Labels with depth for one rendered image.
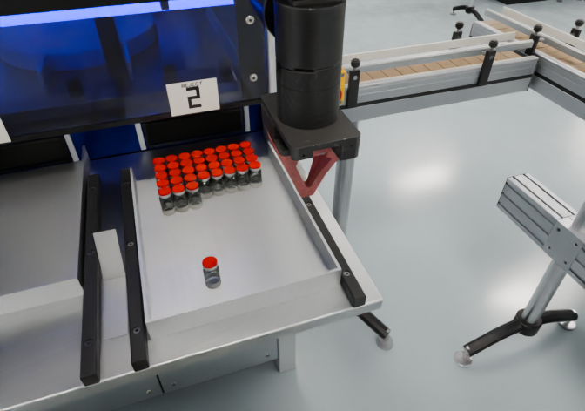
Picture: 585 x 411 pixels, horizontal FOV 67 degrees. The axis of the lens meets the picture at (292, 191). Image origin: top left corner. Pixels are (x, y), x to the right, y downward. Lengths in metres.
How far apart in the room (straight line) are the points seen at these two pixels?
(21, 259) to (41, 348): 0.17
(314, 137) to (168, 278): 0.36
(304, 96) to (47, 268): 0.50
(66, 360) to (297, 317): 0.29
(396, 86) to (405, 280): 0.96
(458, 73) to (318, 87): 0.82
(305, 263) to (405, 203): 1.55
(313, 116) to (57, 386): 0.43
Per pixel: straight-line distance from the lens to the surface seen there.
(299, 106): 0.38
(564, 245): 1.42
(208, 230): 0.72
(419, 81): 1.11
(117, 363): 0.61
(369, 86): 1.04
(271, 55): 0.80
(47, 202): 0.87
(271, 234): 0.70
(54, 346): 0.65
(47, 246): 0.78
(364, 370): 1.58
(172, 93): 0.79
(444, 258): 1.96
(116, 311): 0.65
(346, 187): 1.23
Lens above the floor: 1.38
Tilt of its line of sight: 39 degrees down
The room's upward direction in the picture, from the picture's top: straight up
